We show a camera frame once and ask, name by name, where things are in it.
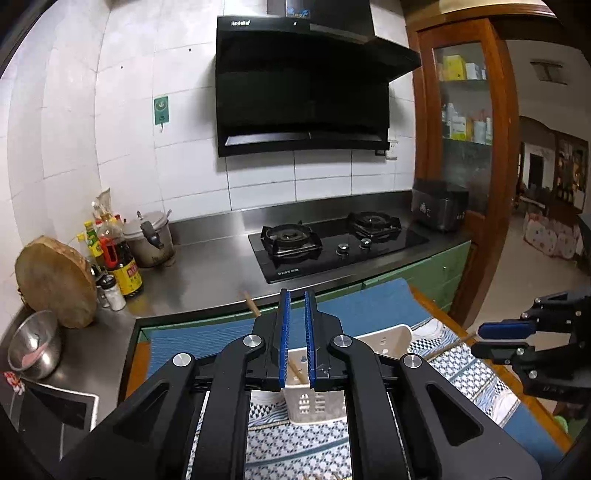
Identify floral cushion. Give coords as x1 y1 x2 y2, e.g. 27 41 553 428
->
523 211 583 260

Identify white plastic utensil holder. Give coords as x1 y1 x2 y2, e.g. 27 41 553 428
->
281 324 413 425

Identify black range hood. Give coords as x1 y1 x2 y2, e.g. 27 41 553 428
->
215 0 422 158

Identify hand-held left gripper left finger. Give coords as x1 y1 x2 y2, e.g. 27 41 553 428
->
60 288 291 480

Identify stainless steel bowl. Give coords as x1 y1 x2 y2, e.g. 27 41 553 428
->
8 310 63 380

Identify black countertop appliance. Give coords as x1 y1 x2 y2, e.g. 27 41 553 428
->
411 178 469 233

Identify blue ribbed mat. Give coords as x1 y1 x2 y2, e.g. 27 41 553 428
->
148 277 573 480

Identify dark soy sauce bottle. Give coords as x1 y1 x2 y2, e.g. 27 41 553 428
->
98 217 144 297

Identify metal pressure cooker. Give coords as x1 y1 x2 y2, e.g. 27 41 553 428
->
122 209 176 268

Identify green base cabinets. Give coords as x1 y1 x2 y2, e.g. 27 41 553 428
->
139 240 472 342

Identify wooden glass-door cabinet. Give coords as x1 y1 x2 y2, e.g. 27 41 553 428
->
406 17 520 324

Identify green wall hook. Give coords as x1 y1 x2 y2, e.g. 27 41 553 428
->
154 96 170 133

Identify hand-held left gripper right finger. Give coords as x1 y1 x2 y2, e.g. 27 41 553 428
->
304 291 541 480

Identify yellow green seasoning bottle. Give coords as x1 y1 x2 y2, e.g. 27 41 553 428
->
83 220 106 269

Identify round wooden cutting board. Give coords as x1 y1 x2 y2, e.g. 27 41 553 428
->
15 235 99 329

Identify black induction cooktop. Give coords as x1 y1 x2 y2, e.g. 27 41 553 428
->
9 381 100 446

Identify yellow box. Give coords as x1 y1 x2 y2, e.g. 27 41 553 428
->
442 54 467 82

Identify plastic food bag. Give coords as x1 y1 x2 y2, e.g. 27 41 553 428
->
91 187 115 219

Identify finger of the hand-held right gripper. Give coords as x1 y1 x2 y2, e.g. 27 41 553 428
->
478 286 591 340
471 340 578 385

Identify black gas stove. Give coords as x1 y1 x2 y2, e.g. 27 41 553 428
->
248 211 430 284

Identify white seasoning shaker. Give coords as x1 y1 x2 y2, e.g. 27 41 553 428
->
99 274 126 311

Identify blue white patterned cloth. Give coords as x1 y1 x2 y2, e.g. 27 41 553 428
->
198 318 522 480

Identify wooden chopstick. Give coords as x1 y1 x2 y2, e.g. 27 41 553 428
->
239 290 309 385
424 330 477 363

